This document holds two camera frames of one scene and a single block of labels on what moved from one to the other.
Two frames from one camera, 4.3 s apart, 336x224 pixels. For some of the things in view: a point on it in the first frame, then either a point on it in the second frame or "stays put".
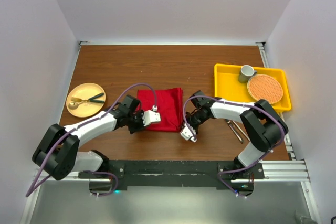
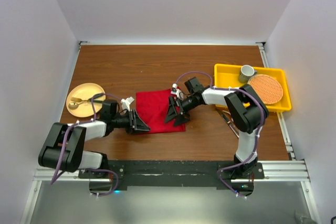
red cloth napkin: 169,103 stays put
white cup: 245,72 stays put
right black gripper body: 196,119 -> 188,104
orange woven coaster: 262,87 stays put
